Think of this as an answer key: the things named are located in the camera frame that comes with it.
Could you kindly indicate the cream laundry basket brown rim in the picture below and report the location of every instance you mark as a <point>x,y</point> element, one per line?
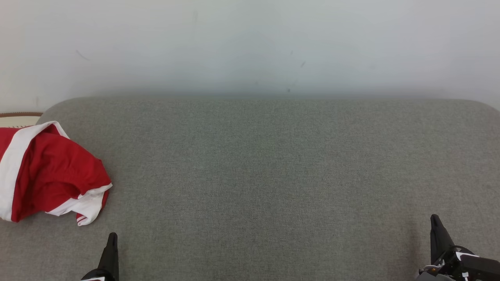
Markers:
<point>15,121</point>

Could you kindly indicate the red shirt white striped sleeves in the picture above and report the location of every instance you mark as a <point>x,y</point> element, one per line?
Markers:
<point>90,203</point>

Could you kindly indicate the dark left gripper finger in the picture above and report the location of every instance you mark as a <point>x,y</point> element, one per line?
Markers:
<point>112,257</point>

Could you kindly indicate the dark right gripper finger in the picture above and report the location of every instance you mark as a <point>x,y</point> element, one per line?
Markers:
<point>438,242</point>

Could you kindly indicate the grey fabric sofa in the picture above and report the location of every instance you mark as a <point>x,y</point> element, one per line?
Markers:
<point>273,175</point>

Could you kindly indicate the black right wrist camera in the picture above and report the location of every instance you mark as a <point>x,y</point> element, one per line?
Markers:
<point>480,269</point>

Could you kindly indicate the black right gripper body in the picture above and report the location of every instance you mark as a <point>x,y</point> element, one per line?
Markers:
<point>449,271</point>

